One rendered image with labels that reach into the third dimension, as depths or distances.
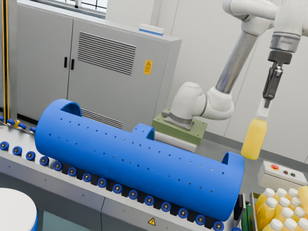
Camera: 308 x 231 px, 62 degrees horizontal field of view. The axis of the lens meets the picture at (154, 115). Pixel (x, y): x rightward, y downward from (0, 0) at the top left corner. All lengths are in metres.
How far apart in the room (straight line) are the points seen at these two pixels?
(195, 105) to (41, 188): 0.96
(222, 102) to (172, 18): 2.38
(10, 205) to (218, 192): 0.72
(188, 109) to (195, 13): 2.34
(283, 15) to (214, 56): 2.80
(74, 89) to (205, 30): 1.90
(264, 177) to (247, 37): 0.76
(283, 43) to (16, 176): 1.27
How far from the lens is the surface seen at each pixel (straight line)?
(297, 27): 1.01
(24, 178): 1.41
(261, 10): 1.29
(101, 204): 1.24
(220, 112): 1.69
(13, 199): 1.03
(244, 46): 1.59
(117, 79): 2.81
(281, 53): 1.00
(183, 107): 1.61
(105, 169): 1.11
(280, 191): 1.34
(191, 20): 3.80
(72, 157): 1.17
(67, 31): 3.05
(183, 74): 3.87
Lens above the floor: 1.72
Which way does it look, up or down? 23 degrees down
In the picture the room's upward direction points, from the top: 13 degrees clockwise
